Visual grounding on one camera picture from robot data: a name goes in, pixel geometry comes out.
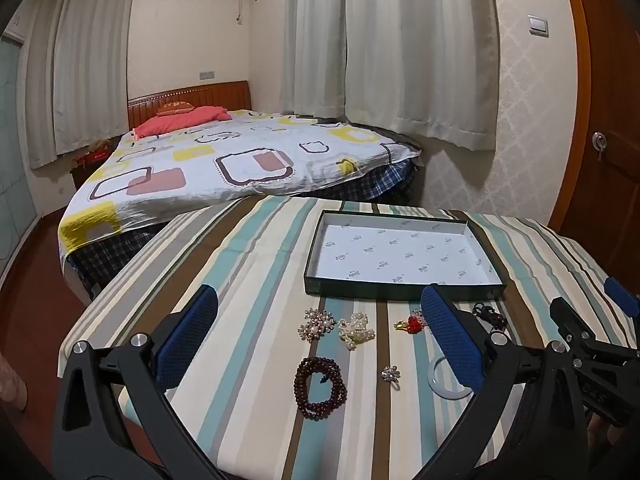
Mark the frosted glass window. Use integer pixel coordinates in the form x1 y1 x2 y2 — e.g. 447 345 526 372
0 35 38 241

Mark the red pillow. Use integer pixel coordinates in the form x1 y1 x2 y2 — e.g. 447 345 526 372
132 106 232 138

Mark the black bead bracelet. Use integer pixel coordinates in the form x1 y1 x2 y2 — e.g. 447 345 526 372
471 301 508 332

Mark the patterned white bedsheet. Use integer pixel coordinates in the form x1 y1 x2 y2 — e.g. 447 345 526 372
57 109 418 261

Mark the green cardboard box tray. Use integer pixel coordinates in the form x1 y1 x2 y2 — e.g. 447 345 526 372
304 209 508 302

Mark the pearl and rhinestone brooch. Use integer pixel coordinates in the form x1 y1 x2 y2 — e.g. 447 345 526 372
298 307 337 343

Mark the pink patterned cloth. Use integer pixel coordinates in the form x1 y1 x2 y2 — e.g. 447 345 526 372
0 355 28 411

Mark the wooden nightstand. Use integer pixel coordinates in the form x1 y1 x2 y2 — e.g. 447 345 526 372
70 140 118 192

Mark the striped tablecloth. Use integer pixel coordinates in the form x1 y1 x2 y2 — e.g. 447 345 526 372
57 195 640 480

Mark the cream curtain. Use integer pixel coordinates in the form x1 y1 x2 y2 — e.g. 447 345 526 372
52 0 138 156
279 0 351 121
22 0 76 170
344 0 501 153

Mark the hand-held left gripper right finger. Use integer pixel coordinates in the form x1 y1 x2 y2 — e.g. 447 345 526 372
419 283 591 480

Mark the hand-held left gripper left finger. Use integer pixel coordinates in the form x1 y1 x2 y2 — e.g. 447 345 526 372
50 284 226 480

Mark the white pearl bracelet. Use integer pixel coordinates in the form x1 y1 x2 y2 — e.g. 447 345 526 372
337 311 376 351

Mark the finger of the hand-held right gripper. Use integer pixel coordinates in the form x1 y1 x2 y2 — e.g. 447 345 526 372
604 276 640 317
550 298 640 361

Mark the wooden headboard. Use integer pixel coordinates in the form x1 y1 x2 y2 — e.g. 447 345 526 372
127 80 252 133

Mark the wooden door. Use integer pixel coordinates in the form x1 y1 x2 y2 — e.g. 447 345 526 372
547 0 640 281

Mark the orange cushion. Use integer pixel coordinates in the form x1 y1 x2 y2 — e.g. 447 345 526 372
157 100 195 117

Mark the white jade bangle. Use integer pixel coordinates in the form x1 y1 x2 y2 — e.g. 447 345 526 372
427 355 476 398

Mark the dark red bead bracelet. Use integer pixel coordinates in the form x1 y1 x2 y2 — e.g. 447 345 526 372
293 356 348 422

